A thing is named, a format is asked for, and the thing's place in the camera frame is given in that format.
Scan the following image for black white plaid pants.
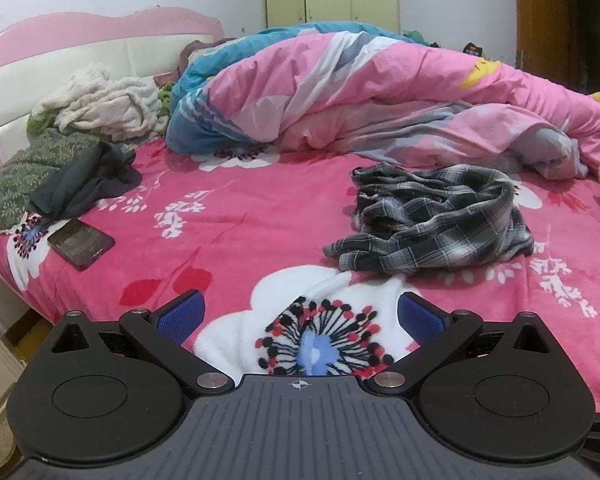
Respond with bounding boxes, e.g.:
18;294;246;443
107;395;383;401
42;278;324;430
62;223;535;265
323;162;534;275

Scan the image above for black smartphone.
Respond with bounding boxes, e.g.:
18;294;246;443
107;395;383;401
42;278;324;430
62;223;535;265
47;219;116;271

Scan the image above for pink white bed headboard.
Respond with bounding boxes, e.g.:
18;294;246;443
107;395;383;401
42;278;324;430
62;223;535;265
0;6;224;165

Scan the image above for green patterned pillow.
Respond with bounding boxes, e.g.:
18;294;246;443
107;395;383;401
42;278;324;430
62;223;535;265
0;110;104;234

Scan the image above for pink floral bed blanket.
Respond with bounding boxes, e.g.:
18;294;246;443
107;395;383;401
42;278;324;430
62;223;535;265
0;142;600;410

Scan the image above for cream white fleece blanket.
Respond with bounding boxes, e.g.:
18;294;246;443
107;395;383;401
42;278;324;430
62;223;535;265
27;63;169;142

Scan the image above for pink blue patterned duvet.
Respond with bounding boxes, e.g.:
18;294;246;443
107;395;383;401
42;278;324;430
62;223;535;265
166;22;600;180

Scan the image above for brown wooden door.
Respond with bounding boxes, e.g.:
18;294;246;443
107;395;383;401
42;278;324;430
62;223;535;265
516;0;600;94

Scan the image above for dark grey garment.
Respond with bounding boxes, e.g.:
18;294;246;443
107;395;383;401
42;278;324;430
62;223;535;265
29;142;142;221

